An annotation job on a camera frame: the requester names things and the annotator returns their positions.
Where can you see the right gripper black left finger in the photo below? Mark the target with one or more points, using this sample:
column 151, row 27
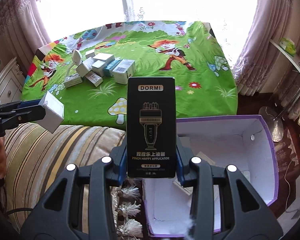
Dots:
column 78, row 204

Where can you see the white cabinet with knobs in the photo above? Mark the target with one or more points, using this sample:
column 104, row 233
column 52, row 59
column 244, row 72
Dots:
column 11, row 82

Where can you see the colourful cartoon tablecloth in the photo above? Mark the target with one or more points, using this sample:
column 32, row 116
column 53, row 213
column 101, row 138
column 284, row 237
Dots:
column 186, row 51

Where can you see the person left hand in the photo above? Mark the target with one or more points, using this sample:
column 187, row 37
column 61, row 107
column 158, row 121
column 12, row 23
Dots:
column 3, row 157

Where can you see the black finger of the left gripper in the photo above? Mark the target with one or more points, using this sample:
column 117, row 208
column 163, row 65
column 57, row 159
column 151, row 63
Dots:
column 19, row 112

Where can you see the white lace curtain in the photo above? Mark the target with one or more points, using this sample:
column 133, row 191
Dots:
column 230, row 19

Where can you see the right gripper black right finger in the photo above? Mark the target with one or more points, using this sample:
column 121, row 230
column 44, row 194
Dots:
column 224, row 204

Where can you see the pink curtain right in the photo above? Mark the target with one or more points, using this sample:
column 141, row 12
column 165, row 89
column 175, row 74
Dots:
column 259, row 68

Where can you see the white barcode medicine box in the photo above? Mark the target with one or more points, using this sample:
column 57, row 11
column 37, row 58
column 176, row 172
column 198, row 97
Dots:
column 123, row 71

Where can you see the striped sofa cushion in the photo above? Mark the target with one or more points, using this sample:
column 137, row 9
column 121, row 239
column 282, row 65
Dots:
column 35, row 157

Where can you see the pink curtain left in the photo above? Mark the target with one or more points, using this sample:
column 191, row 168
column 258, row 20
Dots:
column 22, row 31

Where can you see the silver white square box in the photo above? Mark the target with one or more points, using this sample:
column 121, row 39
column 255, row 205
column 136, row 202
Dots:
column 54, row 112

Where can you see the white cube box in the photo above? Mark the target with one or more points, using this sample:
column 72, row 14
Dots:
column 105, row 57

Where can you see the teal patterned box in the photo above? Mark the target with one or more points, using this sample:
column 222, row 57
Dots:
column 110, row 67

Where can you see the purple white storage box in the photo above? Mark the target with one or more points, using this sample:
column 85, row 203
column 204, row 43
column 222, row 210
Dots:
column 241, row 140

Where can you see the white Penciclovir medicine box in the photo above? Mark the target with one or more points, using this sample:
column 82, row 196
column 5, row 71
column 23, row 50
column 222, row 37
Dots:
column 95, row 79

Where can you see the green tissue pack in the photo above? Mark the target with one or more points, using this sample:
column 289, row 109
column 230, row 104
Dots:
column 288, row 46

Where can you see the floor lamp metal base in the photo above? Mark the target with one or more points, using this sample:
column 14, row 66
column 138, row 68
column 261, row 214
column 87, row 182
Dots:
column 274, row 122

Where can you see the small grey white box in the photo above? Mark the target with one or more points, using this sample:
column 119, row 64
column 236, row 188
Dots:
column 98, row 67

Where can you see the pink curtain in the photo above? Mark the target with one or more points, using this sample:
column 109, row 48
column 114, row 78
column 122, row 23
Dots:
column 259, row 68
column 22, row 31

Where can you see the white text-covered box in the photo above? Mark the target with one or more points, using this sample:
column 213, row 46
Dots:
column 85, row 67

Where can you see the black DORMI applicator box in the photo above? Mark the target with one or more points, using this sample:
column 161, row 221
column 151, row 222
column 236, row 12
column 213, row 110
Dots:
column 151, row 127

